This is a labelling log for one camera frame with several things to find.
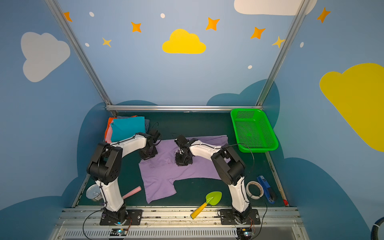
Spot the purple t shirt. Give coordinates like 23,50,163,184
139,140,220,203

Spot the green plastic perforated basket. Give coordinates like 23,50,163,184
231,109,279,153

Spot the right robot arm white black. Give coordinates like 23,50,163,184
175,135,252,225

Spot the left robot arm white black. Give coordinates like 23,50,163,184
87,130,161,226

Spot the teal folded t shirt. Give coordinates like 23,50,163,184
111,117,146,142

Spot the pink folded t shirt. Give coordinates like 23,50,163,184
105,122,113,144

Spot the green yellow toy shovel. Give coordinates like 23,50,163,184
190,191,222,220

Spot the orange folded t shirt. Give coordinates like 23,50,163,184
104,115,139,142

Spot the white tape roll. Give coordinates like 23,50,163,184
246,181,264,200

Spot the left circuit board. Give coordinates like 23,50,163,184
110,229,128,237

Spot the circuit board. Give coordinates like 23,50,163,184
236,228,253,240
110,229,128,237

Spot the blue stapler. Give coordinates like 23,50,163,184
257,175,278,204

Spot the right circuit board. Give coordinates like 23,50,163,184
236,228,253,240

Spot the aluminium frame back bar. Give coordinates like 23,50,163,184
106,105,264,112

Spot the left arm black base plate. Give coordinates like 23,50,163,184
100,209,143,226

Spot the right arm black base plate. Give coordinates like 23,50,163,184
218,209,261,225

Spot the aluminium front rail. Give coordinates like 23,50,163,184
50,206,309,240

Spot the aluminium frame left post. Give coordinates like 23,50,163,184
45,0,113,107

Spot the aluminium frame post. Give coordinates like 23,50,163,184
253,0,311,110
45,0,113,107

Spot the aluminium frame right post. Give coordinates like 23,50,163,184
253,0,311,110

